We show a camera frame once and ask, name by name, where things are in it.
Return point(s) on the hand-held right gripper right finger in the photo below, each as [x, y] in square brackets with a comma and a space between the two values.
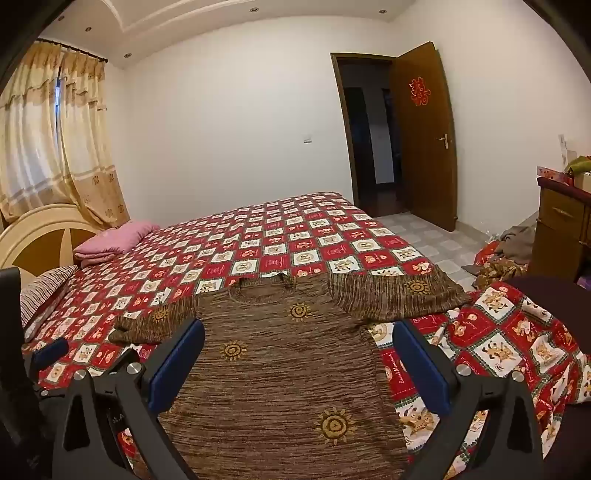
[422, 369]

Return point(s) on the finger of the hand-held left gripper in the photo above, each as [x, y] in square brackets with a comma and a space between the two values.
[50, 351]

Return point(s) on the pink pillow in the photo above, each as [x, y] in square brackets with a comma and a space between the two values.
[115, 240]

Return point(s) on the dark maroon cloth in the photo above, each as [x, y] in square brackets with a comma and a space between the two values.
[554, 288]

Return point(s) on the dark curtain rod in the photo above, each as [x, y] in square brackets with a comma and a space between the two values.
[87, 54]

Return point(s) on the green yellow bag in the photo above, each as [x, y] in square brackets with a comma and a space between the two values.
[581, 165]

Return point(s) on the cardboard box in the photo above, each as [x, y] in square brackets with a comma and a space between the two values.
[584, 182]

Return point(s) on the red flat box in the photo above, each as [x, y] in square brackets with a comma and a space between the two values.
[554, 175]

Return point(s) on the brown patterned cloth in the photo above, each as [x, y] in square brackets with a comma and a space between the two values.
[501, 272]

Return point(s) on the brown wooden door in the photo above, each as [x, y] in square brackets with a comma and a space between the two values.
[425, 175]

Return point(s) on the striped pillow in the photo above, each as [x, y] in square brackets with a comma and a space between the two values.
[44, 290]

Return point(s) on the red printed bedspread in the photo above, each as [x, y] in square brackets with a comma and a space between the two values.
[277, 240]

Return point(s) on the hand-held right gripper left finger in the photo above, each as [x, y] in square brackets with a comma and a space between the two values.
[178, 364]

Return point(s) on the red paper door decoration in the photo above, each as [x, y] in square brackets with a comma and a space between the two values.
[419, 91]

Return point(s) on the cream patterned curtain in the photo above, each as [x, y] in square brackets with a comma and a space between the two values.
[78, 138]

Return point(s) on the red plastic bag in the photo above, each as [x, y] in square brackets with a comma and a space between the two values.
[488, 253]

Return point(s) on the wooden cabinet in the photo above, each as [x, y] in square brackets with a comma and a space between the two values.
[563, 230]

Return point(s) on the grey cloth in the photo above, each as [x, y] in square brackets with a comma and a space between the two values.
[519, 244]

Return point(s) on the cream round headboard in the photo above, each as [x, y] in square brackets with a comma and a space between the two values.
[41, 244]

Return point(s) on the brown knit sweater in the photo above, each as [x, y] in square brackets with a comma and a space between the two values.
[277, 369]

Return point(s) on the dark wooden door frame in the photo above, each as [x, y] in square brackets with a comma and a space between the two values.
[344, 138]

